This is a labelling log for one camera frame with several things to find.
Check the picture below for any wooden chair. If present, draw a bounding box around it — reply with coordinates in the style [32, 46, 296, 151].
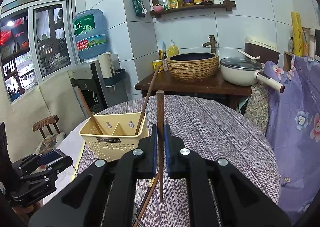
[33, 115, 66, 154]

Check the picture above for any cream plastic utensil holder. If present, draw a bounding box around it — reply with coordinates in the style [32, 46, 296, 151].
[79, 113, 149, 162]

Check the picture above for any purple striped tablecloth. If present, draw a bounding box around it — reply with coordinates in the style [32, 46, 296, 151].
[77, 94, 282, 227]

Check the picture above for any water dispenser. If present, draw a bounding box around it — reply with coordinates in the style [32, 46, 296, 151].
[69, 54, 128, 113]

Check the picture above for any purple floral cloth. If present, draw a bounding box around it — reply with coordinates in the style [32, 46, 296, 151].
[264, 56, 319, 224]

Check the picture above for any paper cup stack holder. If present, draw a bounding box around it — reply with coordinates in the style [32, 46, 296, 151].
[98, 52, 126, 87]

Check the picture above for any window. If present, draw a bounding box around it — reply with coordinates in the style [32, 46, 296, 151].
[1, 0, 79, 102]

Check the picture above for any wooden sink table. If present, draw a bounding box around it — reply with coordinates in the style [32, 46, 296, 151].
[151, 71, 252, 109]

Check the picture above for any blue water jug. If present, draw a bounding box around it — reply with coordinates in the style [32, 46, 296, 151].
[72, 9, 110, 60]

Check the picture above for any white frying pan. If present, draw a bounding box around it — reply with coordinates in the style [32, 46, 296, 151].
[220, 50, 285, 93]

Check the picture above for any yellow mug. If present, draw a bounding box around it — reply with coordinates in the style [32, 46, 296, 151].
[152, 59, 164, 73]

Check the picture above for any woven basin sink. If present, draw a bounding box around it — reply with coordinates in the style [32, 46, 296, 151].
[167, 53, 219, 82]

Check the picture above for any yellow soap dispenser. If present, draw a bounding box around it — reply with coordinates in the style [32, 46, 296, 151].
[167, 39, 179, 58]

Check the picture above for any bronze faucet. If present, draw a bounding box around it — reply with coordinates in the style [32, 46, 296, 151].
[202, 35, 216, 53]

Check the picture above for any yellow roll of bags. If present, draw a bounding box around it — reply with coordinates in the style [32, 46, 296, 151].
[291, 12, 303, 57]

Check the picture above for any wooden handle in holder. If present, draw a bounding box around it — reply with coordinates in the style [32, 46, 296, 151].
[76, 87, 104, 135]
[135, 66, 160, 135]

